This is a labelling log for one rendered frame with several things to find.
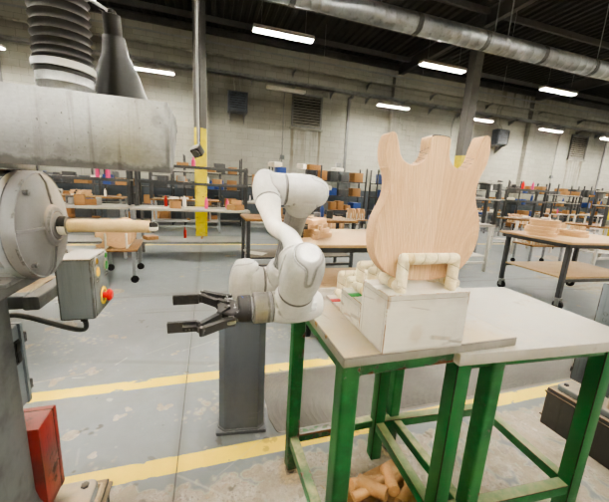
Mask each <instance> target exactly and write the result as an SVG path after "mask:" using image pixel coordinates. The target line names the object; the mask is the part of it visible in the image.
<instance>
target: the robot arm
mask: <svg viewBox="0 0 609 502"><path fill-rule="evenodd" d="M252 193H253V199H254V201H255V204H256V207H257V209H258V211H259V213H260V215H261V217H262V220H263V222H264V225H265V227H266V229H267V231H268V232H269V234H270V235H271V236H273V237H274V238H276V239H278V240H279V242H278V246H277V251H276V255H275V258H274V259H272V260H271V261H270V262H269V264H268V265H267V267H260V266H258V263H257V262H256V261H254V260H252V259H249V258H244V259H239V260H237V261H236V262H235V263H234V264H233V266H232V268H231V271H230V275H229V294H223V293H217V292H212V291H206V290H200V293H198V294H188V295H172V303H173V305H174V306H175V305H192V304H199V303H203V304H206V305H209V306H212V307H215V308H216V310H217V312H216V313H215V314H213V315H211V316H209V317H208V318H206V319H204V320H202V321H198V320H190V321H176V322H167V323H166V326H167V333H168V334H174V333H188V332H197V333H199V336H200V337H204V336H207V335H210V334H212V333H215V332H218V331H220V330H223V329H226V328H230V327H235V326H236V319H237V321H238V322H251V319H252V322H253V323H254V324H259V323H280V324H294V323H302V322H307V321H311V320H313V319H316V318H318V317H319V316H320V315H321V314H322V312H323V308H324V300H323V297H322V295H321V293H320V292H318V289H319V287H320V285H321V282H322V280H323V276H324V273H325V257H324V254H323V252H322V250H321V249H320V248H319V247H318V246H317V245H315V244H313V243H309V242H303V241H302V239H301V236H302V232H303V229H304V226H305V222H306V219H307V217H308V216H309V215H310V214H311V213H312V212H313V211H314V210H315V209H316V207H320V206H322V205H323V204H324V203H325V202H326V201H327V199H328V196H329V188H328V184H327V183H326V182H325V181H324V180H323V179H321V178H319V177H317V176H314V175H310V174H303V173H279V172H273V171H272V170H269V169H261V170H259V171H257V173H256V174H255V176H254V179H253V184H252ZM281 205H284V207H285V209H286V212H285V216H284V221H283V222H282V220H281ZM204 330H205V331H204Z"/></svg>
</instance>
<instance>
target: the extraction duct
mask: <svg viewBox="0 0 609 502"><path fill-rule="evenodd" d="M268 1H272V2H276V3H280V4H285V5H287V6H291V7H297V8H302V9H306V10H310V11H314V12H316V11H317V9H318V5H319V0H268ZM318 12H319V13H323V14H327V15H331V16H335V17H339V18H343V19H347V20H351V21H355V22H359V23H364V24H368V25H372V26H376V27H380V28H385V29H389V30H393V31H398V32H401V33H406V34H409V35H413V36H419V37H423V38H427V39H431V40H436V41H440V42H444V43H448V44H453V45H457V46H461V47H465V48H470V49H474V50H476V51H480V52H486V53H491V54H495V55H496V54H499V53H500V52H501V51H502V50H503V48H504V47H505V44H506V41H507V36H505V35H501V34H498V33H494V32H491V31H488V30H482V29H479V28H476V27H472V26H469V25H464V24H461V23H457V22H453V21H449V20H445V19H442V18H438V17H434V16H431V15H426V14H424V13H421V12H415V11H411V10H408V9H404V8H400V7H396V6H393V5H389V4H385V3H381V2H377V1H373V0H321V5H320V9H319V11H318ZM499 56H502V57H507V58H511V59H515V60H519V61H524V62H528V63H532V64H535V65H541V66H545V67H549V68H553V69H558V70H562V71H566V72H570V73H575V74H579V75H582V76H586V77H592V78H596V79H600V80H605V81H609V75H607V74H608V73H609V63H608V62H605V61H601V60H598V59H595V58H589V57H585V56H581V55H578V54H574V53H570V52H566V51H562V50H559V49H555V48H551V47H548V46H545V45H539V44H536V43H532V42H528V41H524V40H520V39H517V38H513V37H508V43H507V46H506V48H505V49H504V50H503V52H502V53H500V54H499ZM606 75H607V76H606ZM605 76H606V77H605ZM603 77H605V78H603ZM601 78H603V79H601Z"/></svg>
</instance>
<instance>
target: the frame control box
mask: <svg viewBox="0 0 609 502"><path fill-rule="evenodd" d="M104 251H106V250H105V249H76V250H73V251H71V252H69V253H67V254H65V255H64V258H63V261H62V263H61V265H60V267H59V268H58V269H57V271H56V272H55V274H56V283H57V292H58V301H59V309H60V318H61V321H74V320H81V322H83V324H84V327H83V328H80V327H74V326H70V325H66V324H62V323H58V322H55V321H51V320H48V319H44V318H41V317H37V316H33V315H29V314H25V313H18V312H11V313H9V316H10V318H20V319H25V320H30V321H34V322H38V323H41V324H45V325H49V326H52V327H56V328H60V329H63V330H67V331H72V332H79V333H81V332H85V331H86V330H87V329H88V328H89V320H90V319H96V318H97V317H98V315H99V314H100V313H101V312H102V311H103V309H104V308H105V307H106V306H107V305H108V303H109V302H110V301H108V300H107V298H103V292H107V291H108V289H110V283H109V270H108V269H106V261H108V257H107V259H104ZM95 257H98V259H99V263H98V265H97V266H95V260H94V259H95ZM98 267H99V268H100V276H97V268H98Z"/></svg>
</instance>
